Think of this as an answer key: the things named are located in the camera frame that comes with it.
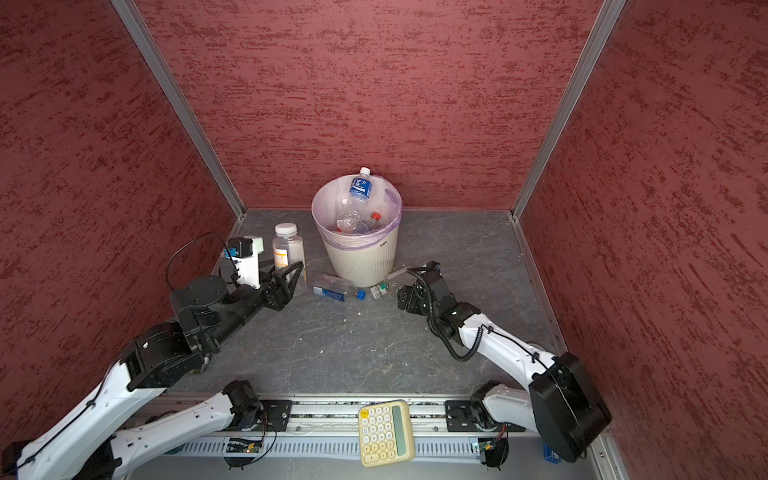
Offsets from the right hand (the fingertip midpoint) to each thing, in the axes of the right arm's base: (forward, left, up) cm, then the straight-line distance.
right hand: (407, 301), depth 86 cm
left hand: (-5, +25, +26) cm, 37 cm away
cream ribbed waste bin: (+10, +12, +4) cm, 16 cm away
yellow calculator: (-32, +7, -6) cm, 33 cm away
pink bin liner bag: (+28, +23, +17) cm, 40 cm away
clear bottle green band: (+12, +2, -6) cm, 14 cm away
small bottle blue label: (+19, +15, +16) cm, 30 cm away
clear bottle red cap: (+28, +9, +4) cm, 30 cm away
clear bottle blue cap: (+9, +23, -7) cm, 26 cm away
